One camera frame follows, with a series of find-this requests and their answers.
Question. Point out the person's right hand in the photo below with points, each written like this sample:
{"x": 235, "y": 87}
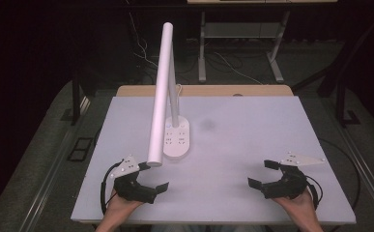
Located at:
{"x": 299, "y": 208}

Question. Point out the grey metal desk frame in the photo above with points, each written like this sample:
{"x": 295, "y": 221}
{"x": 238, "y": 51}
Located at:
{"x": 202, "y": 58}

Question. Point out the black metal stand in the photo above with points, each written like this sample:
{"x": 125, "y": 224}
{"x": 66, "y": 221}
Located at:
{"x": 340, "y": 103}

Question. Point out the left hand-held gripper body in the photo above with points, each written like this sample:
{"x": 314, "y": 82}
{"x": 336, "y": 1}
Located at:
{"x": 133, "y": 190}

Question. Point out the wooden table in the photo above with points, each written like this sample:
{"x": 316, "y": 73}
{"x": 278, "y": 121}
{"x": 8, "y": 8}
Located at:
{"x": 213, "y": 90}

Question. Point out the black rectangular floor frame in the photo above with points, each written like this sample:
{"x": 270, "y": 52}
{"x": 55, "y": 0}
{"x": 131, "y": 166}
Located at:
{"x": 80, "y": 149}

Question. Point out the white table cover board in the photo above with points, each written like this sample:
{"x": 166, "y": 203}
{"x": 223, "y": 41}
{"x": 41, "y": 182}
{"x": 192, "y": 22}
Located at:
{"x": 239, "y": 145}

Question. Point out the person's left hand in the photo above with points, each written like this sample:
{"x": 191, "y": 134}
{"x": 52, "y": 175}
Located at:
{"x": 120, "y": 209}

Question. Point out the aluminium floor rail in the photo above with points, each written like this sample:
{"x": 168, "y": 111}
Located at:
{"x": 368, "y": 174}
{"x": 51, "y": 174}

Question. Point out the white tube lamp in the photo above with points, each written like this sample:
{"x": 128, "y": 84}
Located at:
{"x": 162, "y": 96}

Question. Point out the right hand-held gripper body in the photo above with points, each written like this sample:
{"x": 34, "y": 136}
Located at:
{"x": 287, "y": 188}

